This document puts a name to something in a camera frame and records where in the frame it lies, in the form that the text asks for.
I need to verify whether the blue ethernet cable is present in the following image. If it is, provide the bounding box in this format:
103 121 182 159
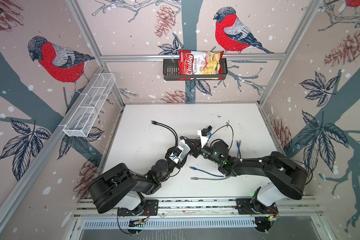
188 140 242 178

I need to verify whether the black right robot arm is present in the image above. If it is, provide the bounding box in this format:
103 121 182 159
181 137 309 214

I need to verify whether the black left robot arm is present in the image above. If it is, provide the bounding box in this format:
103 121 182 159
88 141 191 214

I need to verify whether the red cassava chips bag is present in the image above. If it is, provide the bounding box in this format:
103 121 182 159
179 50 224 76

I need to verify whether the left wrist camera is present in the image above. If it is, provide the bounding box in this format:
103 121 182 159
169 148 182 164

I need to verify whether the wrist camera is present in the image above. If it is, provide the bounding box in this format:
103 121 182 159
198 126 212 148
169 148 182 164

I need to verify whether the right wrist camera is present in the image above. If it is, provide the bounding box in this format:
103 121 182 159
198 126 212 148

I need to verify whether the black ethernet cable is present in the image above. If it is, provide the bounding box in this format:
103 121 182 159
150 119 179 148

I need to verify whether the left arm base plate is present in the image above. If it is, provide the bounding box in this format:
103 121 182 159
118 200 159 217

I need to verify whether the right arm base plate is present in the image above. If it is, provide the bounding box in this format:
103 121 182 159
236 198 279 215

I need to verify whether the black wall basket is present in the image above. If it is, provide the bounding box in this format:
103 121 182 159
163 58 228 81

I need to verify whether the aluminium mounting rail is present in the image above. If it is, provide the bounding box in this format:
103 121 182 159
73 196 324 219

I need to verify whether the white wire mesh shelf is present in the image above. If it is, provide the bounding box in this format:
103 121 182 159
63 73 116 138

